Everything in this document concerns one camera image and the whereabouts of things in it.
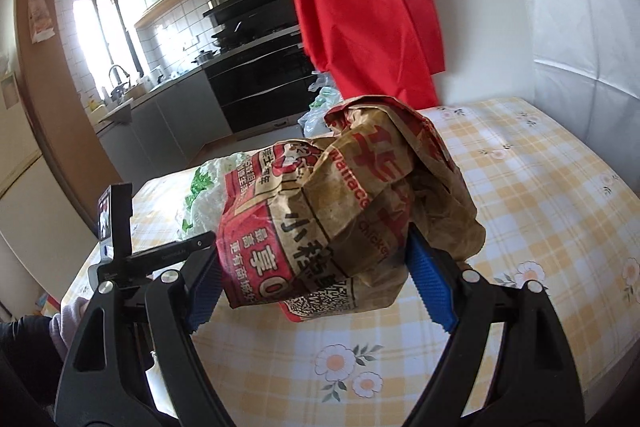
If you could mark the kitchen window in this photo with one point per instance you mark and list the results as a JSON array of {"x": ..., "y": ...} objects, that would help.
[{"x": 105, "y": 42}]

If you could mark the brown red paper bag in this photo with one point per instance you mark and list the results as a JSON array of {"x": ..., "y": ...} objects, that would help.
[{"x": 340, "y": 207}]

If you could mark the cream cabinet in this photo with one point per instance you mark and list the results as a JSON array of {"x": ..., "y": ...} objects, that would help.
[{"x": 35, "y": 167}]

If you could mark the red cloth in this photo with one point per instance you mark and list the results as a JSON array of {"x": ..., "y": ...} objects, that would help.
[{"x": 350, "y": 7}]

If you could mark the small metal pot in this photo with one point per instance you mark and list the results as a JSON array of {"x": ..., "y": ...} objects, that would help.
[{"x": 216, "y": 3}]

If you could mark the white padded cloth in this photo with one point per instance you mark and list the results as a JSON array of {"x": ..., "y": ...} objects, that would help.
[{"x": 575, "y": 32}]

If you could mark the white green plastic bag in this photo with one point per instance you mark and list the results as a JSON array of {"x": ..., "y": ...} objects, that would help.
[{"x": 210, "y": 187}]

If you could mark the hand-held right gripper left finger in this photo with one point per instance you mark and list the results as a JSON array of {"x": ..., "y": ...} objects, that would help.
[{"x": 205, "y": 297}]

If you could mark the black stove oven unit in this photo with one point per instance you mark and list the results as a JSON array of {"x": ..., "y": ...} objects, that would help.
[{"x": 265, "y": 87}]

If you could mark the grey kitchen counter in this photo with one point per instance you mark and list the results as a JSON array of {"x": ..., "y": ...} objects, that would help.
[{"x": 170, "y": 122}]

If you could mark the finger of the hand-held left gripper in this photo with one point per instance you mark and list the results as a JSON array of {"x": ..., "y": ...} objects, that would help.
[{"x": 175, "y": 249}]

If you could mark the yellow checked floral tablecloth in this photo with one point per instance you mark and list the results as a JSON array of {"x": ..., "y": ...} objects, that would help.
[{"x": 525, "y": 207}]

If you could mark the wall poster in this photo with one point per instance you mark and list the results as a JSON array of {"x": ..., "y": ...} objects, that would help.
[{"x": 41, "y": 18}]

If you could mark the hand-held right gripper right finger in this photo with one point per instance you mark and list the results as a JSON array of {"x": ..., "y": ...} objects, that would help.
[{"x": 430, "y": 287}]

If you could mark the metal kitchen faucet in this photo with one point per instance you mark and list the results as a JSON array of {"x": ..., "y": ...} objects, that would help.
[{"x": 117, "y": 82}]

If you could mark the pile of plastic bags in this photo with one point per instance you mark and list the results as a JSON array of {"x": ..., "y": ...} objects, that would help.
[{"x": 322, "y": 104}]

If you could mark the black range hood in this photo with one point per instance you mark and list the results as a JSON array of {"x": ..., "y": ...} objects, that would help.
[{"x": 250, "y": 7}]

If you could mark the metal cooking pot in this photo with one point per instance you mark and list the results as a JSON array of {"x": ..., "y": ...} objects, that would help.
[{"x": 205, "y": 57}]

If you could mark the person's left forearm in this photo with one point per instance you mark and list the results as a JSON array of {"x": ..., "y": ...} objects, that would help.
[{"x": 70, "y": 327}]

